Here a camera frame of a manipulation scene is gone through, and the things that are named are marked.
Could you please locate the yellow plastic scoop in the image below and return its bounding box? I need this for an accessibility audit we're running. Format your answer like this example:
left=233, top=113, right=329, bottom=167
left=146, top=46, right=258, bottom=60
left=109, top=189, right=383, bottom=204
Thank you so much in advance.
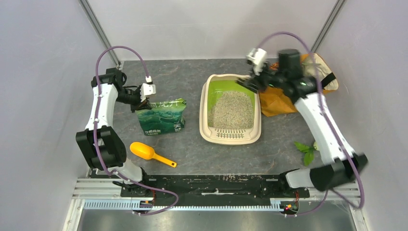
left=130, top=142, right=177, bottom=167

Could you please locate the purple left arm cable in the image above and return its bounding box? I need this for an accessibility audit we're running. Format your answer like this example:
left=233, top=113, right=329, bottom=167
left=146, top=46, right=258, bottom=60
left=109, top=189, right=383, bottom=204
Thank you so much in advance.
left=92, top=46, right=179, bottom=217

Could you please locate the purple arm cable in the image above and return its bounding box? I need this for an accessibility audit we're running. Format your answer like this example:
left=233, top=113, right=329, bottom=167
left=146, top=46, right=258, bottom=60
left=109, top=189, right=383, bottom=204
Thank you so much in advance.
left=92, top=46, right=179, bottom=217
left=256, top=31, right=365, bottom=218

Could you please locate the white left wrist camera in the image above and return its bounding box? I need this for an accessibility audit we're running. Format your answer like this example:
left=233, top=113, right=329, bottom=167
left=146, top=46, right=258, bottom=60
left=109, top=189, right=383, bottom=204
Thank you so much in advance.
left=140, top=76, right=156, bottom=97

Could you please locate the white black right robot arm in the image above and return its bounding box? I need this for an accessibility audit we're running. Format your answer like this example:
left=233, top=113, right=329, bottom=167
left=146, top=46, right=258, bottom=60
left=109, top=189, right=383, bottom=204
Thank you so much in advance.
left=236, top=48, right=368, bottom=197

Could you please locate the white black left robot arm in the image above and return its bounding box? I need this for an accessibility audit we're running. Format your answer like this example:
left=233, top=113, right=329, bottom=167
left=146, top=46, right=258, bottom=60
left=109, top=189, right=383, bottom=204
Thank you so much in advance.
left=76, top=68, right=151, bottom=197

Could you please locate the beige green litter box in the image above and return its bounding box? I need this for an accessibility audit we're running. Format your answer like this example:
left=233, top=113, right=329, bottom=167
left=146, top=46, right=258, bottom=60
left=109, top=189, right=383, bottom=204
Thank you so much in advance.
left=199, top=74, right=261, bottom=145

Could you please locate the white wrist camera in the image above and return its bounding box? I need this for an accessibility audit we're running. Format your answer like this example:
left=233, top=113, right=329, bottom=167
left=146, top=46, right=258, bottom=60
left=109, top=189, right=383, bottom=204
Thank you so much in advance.
left=140, top=76, right=156, bottom=97
left=246, top=48, right=268, bottom=76

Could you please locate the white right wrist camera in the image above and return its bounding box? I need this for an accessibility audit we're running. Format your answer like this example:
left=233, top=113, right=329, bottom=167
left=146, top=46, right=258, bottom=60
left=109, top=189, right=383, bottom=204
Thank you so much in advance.
left=246, top=48, right=268, bottom=76

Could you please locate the white radish with leaves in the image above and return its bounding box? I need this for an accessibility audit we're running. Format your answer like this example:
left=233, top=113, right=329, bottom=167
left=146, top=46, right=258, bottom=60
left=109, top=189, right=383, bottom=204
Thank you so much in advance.
left=294, top=141, right=317, bottom=167

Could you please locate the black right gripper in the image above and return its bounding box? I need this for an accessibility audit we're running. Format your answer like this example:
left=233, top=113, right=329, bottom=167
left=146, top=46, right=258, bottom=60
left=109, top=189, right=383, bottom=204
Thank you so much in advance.
left=245, top=60, right=285, bottom=94

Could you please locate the green cat litter bag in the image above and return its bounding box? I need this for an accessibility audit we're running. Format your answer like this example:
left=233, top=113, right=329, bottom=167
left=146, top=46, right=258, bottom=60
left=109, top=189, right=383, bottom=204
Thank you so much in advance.
left=136, top=98, right=187, bottom=136

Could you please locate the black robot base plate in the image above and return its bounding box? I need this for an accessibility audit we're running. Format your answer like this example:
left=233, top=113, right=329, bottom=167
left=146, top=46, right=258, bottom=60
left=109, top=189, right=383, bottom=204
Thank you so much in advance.
left=113, top=174, right=310, bottom=206

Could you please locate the orange tote bag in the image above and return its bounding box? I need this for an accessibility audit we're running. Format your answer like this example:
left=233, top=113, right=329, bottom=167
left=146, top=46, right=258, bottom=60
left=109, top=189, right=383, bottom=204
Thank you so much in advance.
left=258, top=52, right=340, bottom=117

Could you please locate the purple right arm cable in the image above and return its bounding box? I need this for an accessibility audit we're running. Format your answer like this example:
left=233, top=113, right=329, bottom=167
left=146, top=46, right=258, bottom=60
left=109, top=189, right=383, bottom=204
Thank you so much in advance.
left=256, top=31, right=365, bottom=218

